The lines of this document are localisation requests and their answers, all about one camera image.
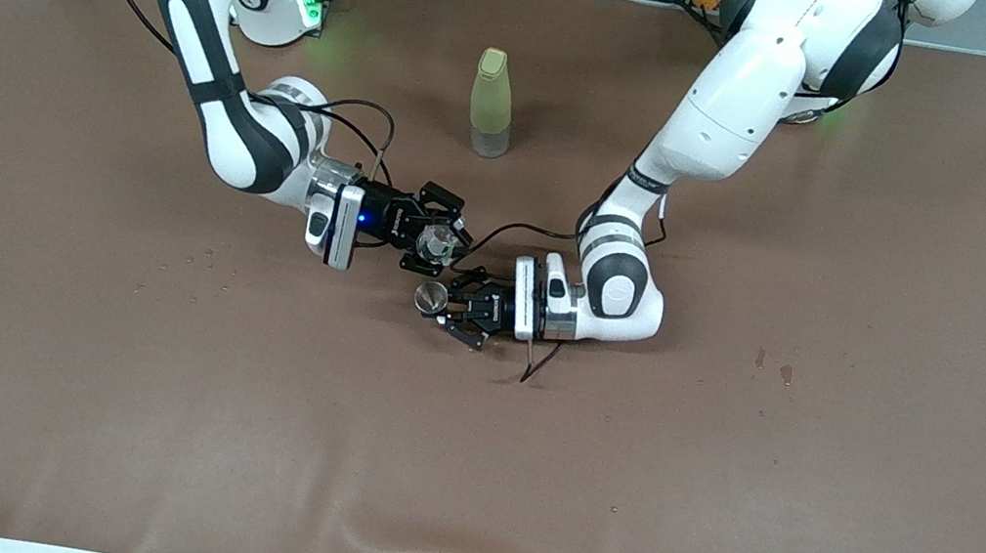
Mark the green bottle with clear base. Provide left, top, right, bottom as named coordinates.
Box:
left=461, top=45, right=526, bottom=162

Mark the clear glass cup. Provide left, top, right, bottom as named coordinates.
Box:
left=413, top=221, right=467, bottom=270

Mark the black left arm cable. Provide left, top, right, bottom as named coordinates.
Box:
left=449, top=161, right=675, bottom=403

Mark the brown table mat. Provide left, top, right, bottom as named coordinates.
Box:
left=0, top=0, right=986, bottom=553

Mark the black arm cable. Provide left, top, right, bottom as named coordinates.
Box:
left=449, top=161, right=675, bottom=403
left=40, top=0, right=421, bottom=191

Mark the steel double cone jigger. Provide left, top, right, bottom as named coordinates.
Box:
left=410, top=279, right=453, bottom=321

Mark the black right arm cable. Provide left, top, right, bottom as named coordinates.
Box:
left=40, top=0, right=421, bottom=191

